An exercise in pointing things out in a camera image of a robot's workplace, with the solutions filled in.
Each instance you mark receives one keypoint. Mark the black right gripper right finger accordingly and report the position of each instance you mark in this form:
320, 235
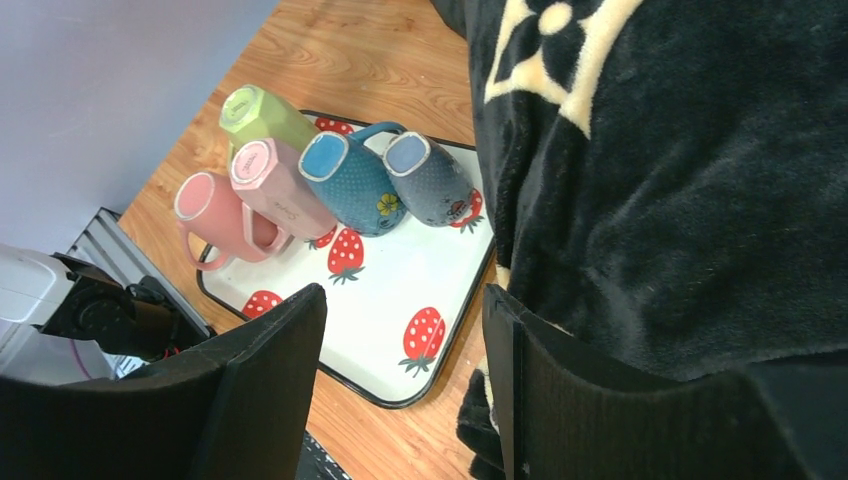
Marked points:
568, 411

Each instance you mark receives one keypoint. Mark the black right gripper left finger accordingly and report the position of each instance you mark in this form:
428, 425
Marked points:
232, 407

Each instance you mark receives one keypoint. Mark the white strawberry tray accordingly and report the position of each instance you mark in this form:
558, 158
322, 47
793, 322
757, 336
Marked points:
395, 303

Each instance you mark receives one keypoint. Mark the green octagonal mug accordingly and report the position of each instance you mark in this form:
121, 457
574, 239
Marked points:
252, 113

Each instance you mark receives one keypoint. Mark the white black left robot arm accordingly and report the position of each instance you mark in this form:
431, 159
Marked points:
65, 320

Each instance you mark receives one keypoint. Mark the pink round mug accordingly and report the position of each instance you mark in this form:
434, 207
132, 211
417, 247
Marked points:
207, 206

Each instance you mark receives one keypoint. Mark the pink octagonal mug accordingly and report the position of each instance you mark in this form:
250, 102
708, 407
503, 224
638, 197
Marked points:
264, 173

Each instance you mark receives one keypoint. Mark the grey blue dotted mug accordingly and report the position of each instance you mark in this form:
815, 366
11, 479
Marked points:
434, 187

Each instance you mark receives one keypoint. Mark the black floral plush blanket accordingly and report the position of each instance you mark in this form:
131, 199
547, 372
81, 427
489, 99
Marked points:
667, 180

